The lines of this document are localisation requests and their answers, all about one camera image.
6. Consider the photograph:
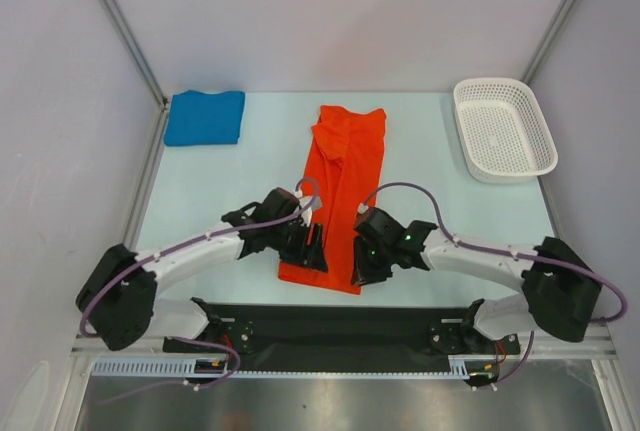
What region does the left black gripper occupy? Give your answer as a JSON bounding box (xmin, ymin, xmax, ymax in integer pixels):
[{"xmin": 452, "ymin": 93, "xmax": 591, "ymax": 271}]
[{"xmin": 268, "ymin": 219, "xmax": 327, "ymax": 273}]

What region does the orange t shirt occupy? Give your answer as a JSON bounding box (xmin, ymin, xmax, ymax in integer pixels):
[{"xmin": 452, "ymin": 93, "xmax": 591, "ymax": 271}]
[{"xmin": 278, "ymin": 105, "xmax": 386, "ymax": 295}]

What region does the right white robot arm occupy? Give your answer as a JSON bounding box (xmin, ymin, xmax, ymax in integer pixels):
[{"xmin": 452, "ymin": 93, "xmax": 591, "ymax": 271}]
[{"xmin": 354, "ymin": 220, "xmax": 602, "ymax": 352}]

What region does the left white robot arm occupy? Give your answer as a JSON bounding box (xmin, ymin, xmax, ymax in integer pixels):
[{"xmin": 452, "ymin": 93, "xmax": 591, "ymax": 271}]
[{"xmin": 75, "ymin": 202, "xmax": 328, "ymax": 351}]

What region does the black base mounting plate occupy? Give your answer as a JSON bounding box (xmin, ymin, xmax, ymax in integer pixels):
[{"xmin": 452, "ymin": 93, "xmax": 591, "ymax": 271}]
[{"xmin": 162, "ymin": 300, "xmax": 521, "ymax": 374}]

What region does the folded blue t shirt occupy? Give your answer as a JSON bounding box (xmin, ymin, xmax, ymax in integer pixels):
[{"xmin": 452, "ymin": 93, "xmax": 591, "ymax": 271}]
[{"xmin": 163, "ymin": 90, "xmax": 246, "ymax": 147}]

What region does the white plastic basket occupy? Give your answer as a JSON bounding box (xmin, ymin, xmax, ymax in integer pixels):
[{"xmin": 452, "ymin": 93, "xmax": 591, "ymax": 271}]
[{"xmin": 453, "ymin": 77, "xmax": 558, "ymax": 184}]

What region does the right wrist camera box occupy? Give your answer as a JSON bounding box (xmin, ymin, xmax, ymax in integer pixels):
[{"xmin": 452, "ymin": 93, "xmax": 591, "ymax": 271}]
[{"xmin": 354, "ymin": 207, "xmax": 406, "ymax": 251}]

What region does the white slotted cable duct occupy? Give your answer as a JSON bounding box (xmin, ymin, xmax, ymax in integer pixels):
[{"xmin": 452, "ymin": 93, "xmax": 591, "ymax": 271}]
[{"xmin": 92, "ymin": 354, "xmax": 501, "ymax": 380}]

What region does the left aluminium corner post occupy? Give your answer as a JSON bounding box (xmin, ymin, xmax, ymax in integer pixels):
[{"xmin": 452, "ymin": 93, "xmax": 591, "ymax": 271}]
[{"xmin": 74, "ymin": 0, "xmax": 169, "ymax": 110}]

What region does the aluminium corner post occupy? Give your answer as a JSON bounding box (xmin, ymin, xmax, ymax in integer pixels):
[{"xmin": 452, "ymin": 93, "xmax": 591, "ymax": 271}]
[
  {"xmin": 521, "ymin": 0, "xmax": 580, "ymax": 86},
  {"xmin": 74, "ymin": 0, "xmax": 169, "ymax": 110}
]

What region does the right aluminium corner post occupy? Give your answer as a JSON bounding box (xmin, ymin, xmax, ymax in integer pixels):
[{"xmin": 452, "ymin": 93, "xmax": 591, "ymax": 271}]
[{"xmin": 521, "ymin": 0, "xmax": 580, "ymax": 86}]

